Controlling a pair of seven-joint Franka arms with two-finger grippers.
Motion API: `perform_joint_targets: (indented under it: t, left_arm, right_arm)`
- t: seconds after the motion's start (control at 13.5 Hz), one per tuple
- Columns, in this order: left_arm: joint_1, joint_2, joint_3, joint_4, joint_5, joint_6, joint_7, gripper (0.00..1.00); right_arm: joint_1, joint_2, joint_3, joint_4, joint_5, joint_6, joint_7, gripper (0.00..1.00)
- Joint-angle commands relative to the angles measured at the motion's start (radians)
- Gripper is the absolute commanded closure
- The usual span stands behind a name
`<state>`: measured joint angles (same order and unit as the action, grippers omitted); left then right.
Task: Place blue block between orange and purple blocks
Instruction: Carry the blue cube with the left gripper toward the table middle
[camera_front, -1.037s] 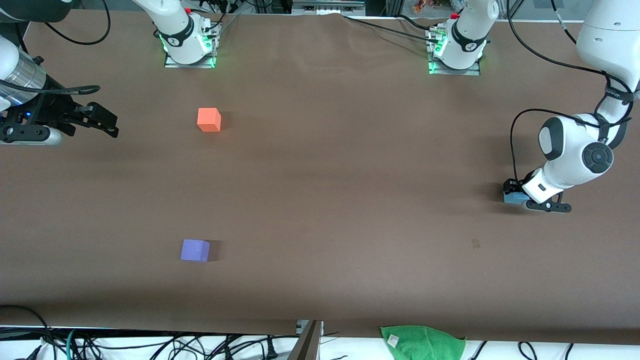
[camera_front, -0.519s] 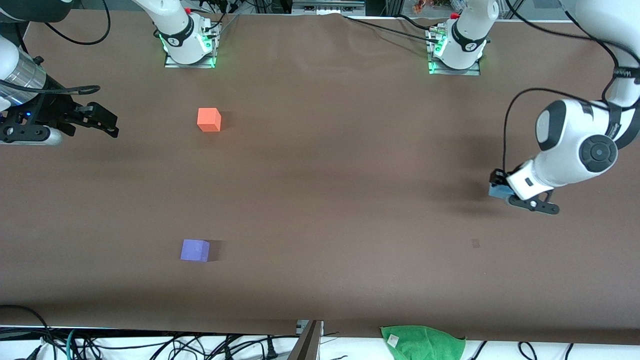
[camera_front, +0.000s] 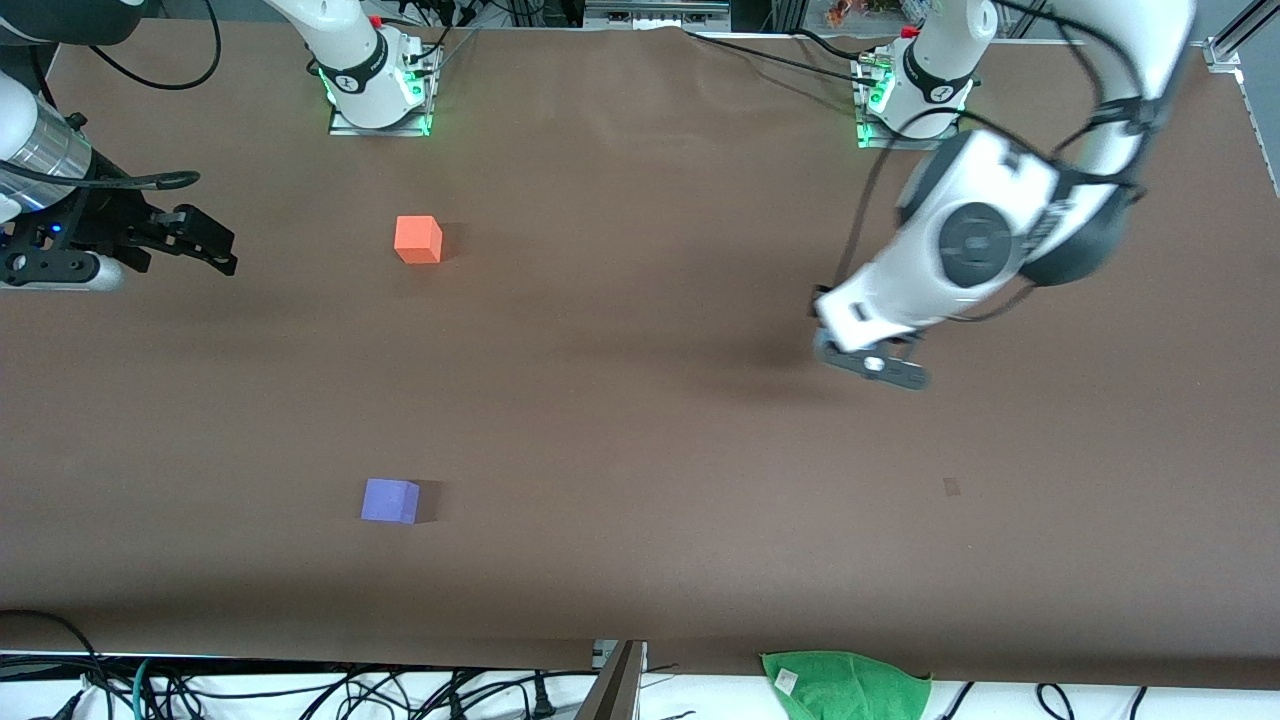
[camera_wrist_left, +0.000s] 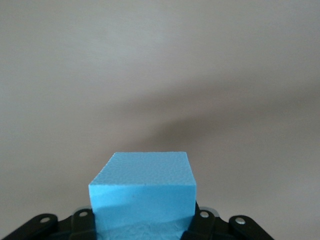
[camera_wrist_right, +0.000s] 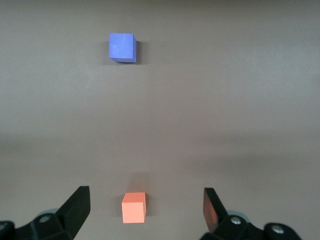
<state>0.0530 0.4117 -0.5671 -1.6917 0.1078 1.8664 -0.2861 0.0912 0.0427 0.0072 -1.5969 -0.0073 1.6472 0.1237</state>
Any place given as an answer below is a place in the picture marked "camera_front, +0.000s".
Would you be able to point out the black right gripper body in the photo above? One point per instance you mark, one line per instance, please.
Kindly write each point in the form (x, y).
(104, 222)

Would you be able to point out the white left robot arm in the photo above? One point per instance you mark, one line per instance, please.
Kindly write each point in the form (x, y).
(985, 240)

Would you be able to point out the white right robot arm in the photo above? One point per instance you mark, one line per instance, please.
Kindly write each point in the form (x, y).
(350, 45)

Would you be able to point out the orange foam block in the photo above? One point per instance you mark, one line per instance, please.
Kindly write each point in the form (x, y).
(417, 240)

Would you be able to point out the purple foam block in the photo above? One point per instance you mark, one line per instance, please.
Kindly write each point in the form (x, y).
(388, 502)

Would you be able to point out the brown table cover sheet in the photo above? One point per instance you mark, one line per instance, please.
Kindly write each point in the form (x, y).
(640, 450)

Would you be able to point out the grey metal device box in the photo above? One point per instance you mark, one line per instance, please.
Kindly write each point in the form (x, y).
(655, 12)

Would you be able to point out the green microfibre cloth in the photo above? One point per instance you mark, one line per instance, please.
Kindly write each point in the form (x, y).
(850, 690)

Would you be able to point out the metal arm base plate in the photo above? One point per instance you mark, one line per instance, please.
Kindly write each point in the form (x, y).
(345, 128)
(868, 140)

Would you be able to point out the aluminium frame rail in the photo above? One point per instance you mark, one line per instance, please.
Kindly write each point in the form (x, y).
(1225, 50)

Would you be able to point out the grey metal post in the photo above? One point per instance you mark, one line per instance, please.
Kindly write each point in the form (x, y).
(612, 690)

